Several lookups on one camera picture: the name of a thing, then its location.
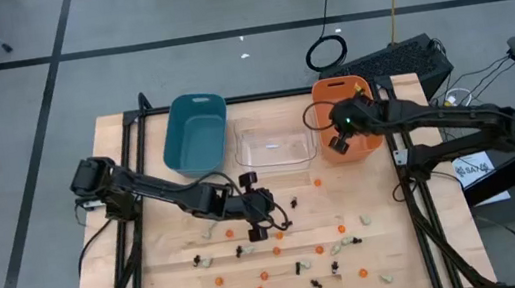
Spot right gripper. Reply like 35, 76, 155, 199
321, 81, 383, 156

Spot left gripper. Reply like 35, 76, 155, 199
227, 168, 283, 246

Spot orange plastic bin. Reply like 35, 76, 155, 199
309, 71, 389, 167

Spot clear plastic bin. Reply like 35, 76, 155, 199
229, 108, 321, 179

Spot grey metal mounting plate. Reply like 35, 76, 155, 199
392, 147, 412, 168

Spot black computer tower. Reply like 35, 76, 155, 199
314, 29, 459, 115

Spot teal plastic bin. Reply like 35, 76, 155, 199
154, 88, 238, 185

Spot white paper sheet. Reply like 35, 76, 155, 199
449, 144, 513, 211

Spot black coiled floor cable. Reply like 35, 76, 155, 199
296, 0, 352, 75

